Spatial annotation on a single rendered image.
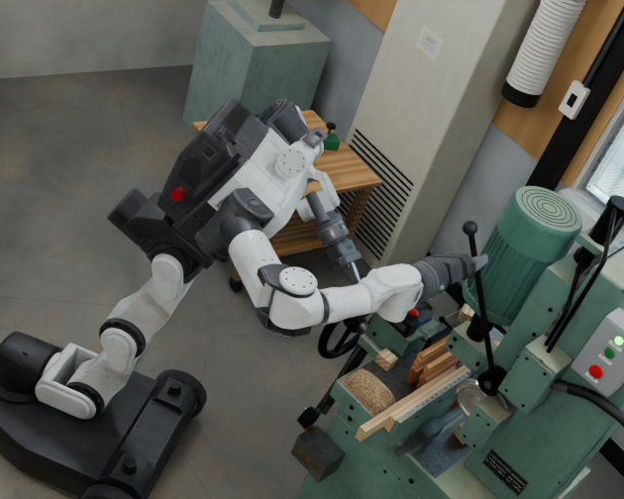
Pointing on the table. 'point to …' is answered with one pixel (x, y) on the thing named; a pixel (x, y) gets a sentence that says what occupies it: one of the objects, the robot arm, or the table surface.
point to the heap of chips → (369, 391)
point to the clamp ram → (433, 337)
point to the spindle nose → (477, 329)
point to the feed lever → (489, 382)
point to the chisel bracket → (468, 351)
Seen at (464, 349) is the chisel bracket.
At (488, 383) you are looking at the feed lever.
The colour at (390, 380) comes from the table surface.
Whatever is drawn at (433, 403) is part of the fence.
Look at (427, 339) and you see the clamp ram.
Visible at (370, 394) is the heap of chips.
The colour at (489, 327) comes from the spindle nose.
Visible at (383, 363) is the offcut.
